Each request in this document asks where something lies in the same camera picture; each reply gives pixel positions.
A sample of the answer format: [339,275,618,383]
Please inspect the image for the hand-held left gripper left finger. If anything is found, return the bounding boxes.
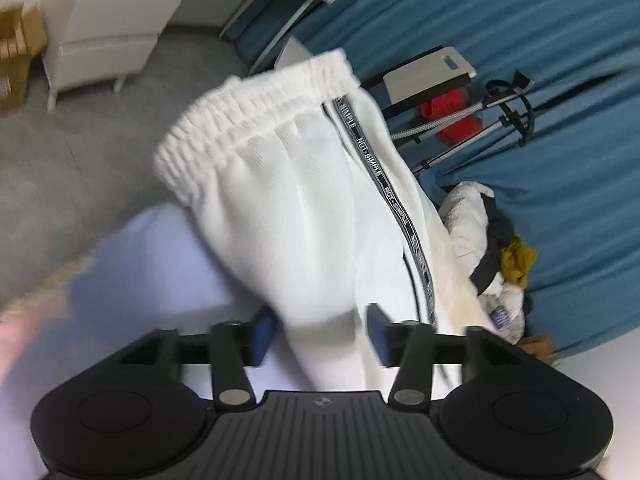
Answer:
[117,304,277,409]

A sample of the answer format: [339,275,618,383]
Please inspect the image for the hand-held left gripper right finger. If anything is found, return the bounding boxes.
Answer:
[366,303,527,408]

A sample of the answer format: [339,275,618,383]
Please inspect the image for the white pants with black stripe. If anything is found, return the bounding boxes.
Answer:
[152,47,483,397]

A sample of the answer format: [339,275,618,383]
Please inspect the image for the white cloth with purple label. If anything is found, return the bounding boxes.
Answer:
[476,279,527,345]

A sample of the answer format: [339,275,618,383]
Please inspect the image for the lavender bed sheet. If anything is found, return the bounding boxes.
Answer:
[0,204,326,480]

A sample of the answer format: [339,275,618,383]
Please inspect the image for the white puffy jacket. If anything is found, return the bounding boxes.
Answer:
[439,181,502,283]

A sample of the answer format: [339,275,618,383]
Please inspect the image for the mustard yellow garment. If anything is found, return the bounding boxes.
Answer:
[499,234,539,290]

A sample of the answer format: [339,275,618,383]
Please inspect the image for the dark garment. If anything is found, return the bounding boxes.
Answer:
[469,196,517,295]

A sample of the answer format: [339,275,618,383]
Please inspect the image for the red plastic container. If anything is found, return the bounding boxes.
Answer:
[420,86,487,142]

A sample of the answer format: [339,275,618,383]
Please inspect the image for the blue curtain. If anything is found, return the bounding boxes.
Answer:
[220,0,640,361]

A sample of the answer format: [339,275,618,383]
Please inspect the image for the garment steamer stand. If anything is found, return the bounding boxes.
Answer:
[414,72,540,172]

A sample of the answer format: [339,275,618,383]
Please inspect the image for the grey ironing board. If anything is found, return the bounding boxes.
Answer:
[381,45,479,107]

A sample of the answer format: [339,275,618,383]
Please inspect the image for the white drawer cabinet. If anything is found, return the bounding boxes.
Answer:
[40,0,202,112]

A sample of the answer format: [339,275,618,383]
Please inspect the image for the cardboard box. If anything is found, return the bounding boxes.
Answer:
[0,54,35,112]
[0,4,49,61]

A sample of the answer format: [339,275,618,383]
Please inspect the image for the braided steamer hose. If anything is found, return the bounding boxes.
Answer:
[389,100,487,142]

